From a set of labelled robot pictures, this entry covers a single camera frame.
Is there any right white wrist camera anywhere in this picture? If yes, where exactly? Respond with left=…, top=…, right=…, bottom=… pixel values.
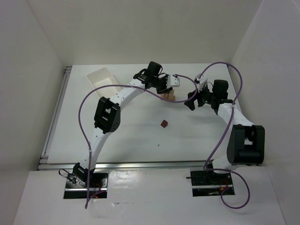
left=194, top=74, right=208, bottom=92

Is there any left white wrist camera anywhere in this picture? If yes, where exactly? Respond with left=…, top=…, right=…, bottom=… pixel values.
left=166, top=75, right=180, bottom=89

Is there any white plastic bin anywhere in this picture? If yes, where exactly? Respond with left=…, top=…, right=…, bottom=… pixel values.
left=86, top=67, right=122, bottom=98

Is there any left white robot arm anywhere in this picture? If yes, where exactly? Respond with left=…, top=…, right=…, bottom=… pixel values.
left=73, top=61, right=180, bottom=186

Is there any aluminium rail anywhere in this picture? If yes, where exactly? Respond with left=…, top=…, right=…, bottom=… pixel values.
left=39, top=66, right=72, bottom=165
left=37, top=160, right=258, bottom=170

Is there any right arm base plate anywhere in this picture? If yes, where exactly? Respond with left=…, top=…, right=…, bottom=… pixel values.
left=186, top=171, right=235, bottom=197

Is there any notched light wood block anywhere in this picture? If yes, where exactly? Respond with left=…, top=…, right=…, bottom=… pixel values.
left=161, top=93, right=169, bottom=99

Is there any aluminium front rail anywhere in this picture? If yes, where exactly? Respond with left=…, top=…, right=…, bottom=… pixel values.
left=37, top=160, right=258, bottom=170

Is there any long light wood block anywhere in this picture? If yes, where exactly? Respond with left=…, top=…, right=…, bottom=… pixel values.
left=161, top=94, right=176, bottom=101

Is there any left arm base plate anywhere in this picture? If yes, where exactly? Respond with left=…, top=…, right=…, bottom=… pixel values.
left=58, top=169, right=108, bottom=199

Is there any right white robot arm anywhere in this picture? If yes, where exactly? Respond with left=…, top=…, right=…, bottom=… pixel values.
left=184, top=78, right=265, bottom=173

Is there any dark red wood cube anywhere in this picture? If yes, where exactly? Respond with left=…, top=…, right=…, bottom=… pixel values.
left=160, top=120, right=168, bottom=128

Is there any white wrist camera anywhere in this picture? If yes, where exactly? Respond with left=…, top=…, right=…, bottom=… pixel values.
left=166, top=75, right=180, bottom=89
left=194, top=74, right=208, bottom=92

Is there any aluminium left rail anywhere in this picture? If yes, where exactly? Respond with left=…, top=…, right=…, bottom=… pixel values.
left=39, top=66, right=72, bottom=165

